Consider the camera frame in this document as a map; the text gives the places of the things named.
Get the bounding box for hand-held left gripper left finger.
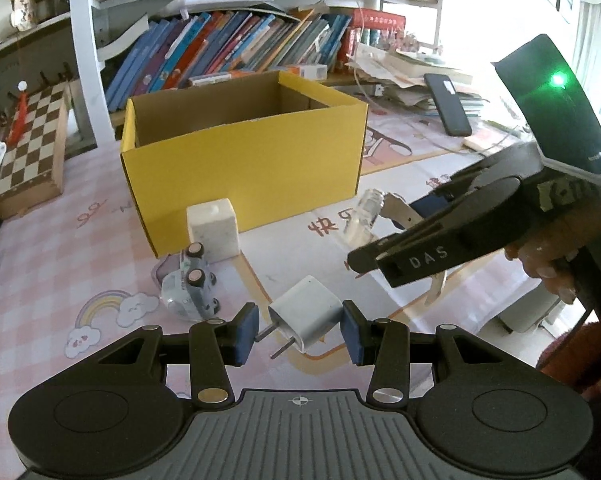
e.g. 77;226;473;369
95;302;260;406

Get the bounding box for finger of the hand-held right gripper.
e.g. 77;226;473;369
411;142;542;222
347;204;470;277

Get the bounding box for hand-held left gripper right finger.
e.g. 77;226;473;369
341;300;506;406

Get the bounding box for white charger plug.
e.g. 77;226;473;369
254;275;344;360

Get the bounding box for yellow cardboard box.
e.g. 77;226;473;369
119;70;369;259

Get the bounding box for person's right hand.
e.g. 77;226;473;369
505;207;601;305

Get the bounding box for small clear bottle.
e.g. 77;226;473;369
343;188;385;246

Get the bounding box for grey toy car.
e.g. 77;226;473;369
160;242;221;322

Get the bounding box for small pink box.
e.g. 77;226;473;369
463;127;511;153

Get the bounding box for black smartphone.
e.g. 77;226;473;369
424;73;473;137

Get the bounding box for white cube block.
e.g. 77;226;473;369
186;198;242;262

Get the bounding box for stack of papers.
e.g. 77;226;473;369
345;42;491;121

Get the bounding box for pink checkered tablecloth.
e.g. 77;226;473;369
0;105;546;401

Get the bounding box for small orange white box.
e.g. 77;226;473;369
280;64;328;81

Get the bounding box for red books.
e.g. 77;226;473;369
351;14;406;58

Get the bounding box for row of colourful books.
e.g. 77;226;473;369
103;10;354;113

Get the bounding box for wooden chessboard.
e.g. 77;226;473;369
0;80;71;220

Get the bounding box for red tassel ornament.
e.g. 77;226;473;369
6;80;30;146

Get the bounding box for white desk shelf unit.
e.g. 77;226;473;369
0;0;446;151

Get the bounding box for white hanging cable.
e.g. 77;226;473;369
343;0;386;97

